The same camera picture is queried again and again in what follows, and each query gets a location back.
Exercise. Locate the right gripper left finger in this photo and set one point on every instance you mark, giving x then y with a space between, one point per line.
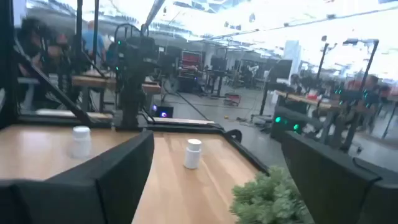
77 199

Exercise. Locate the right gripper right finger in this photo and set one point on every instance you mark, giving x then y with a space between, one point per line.
342 193

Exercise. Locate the white pill bottle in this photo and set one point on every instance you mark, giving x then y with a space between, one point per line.
81 143
193 155

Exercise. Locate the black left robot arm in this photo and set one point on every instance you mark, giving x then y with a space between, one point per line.
132 87

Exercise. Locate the green artificial potted plant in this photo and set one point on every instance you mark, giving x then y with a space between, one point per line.
267 199

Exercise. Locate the black device with green lights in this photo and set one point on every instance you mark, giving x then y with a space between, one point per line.
286 124

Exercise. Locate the wooden workbench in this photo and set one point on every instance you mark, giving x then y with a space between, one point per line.
93 81
298 98

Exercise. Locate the person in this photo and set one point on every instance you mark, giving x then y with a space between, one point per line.
370 87
34 40
91 40

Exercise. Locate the black computer box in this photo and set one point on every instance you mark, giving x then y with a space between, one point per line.
163 112

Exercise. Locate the black monitor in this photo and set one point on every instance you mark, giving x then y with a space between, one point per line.
281 70

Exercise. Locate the red bin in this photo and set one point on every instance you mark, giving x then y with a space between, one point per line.
232 99

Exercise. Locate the red shelf rack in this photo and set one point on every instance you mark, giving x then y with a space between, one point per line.
190 59

